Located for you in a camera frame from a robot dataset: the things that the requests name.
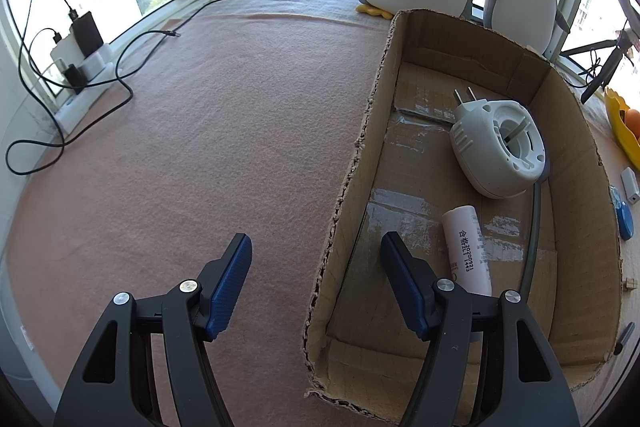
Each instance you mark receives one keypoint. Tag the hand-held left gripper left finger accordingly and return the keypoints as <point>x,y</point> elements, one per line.
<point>227,287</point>

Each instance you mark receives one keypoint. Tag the black tripod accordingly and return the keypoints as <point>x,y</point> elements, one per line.
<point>607,67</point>

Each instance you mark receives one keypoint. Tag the black plug adapter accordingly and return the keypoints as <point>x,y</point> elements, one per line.
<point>75,79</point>

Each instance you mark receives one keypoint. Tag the white charger adapter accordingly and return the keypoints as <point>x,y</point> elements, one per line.
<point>631,184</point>

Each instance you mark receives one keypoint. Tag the black power bank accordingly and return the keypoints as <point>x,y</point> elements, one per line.
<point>87,34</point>

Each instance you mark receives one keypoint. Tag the small teal bottle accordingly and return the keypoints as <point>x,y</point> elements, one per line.
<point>614,197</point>

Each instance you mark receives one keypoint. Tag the white power strip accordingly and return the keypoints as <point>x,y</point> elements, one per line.
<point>82,104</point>

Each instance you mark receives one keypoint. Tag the dark grey marker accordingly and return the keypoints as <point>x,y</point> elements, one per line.
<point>624,339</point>

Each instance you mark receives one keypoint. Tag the pink felt mat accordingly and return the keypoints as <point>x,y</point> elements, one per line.
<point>200,157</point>

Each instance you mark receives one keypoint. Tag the white power bank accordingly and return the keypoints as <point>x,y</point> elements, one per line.
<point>64,49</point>

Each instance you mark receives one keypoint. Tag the orange fruit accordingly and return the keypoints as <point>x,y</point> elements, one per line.
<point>634,121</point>

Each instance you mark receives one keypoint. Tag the pale checked cloth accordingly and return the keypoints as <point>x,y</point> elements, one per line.
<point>280,6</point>

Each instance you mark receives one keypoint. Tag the yellow fruit bowl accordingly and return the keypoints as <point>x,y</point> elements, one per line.
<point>617,127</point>

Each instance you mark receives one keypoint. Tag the blue round case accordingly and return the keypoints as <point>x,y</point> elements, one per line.
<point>624,219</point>

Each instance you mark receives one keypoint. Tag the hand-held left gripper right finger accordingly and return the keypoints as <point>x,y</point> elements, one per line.
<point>405,282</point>

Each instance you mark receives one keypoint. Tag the pale pink tube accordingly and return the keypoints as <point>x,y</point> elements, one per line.
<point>467,252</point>

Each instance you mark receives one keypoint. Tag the cardboard box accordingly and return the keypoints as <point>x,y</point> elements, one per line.
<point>575,257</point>

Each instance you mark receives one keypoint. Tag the white plug-in device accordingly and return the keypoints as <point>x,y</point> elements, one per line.
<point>480,152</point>

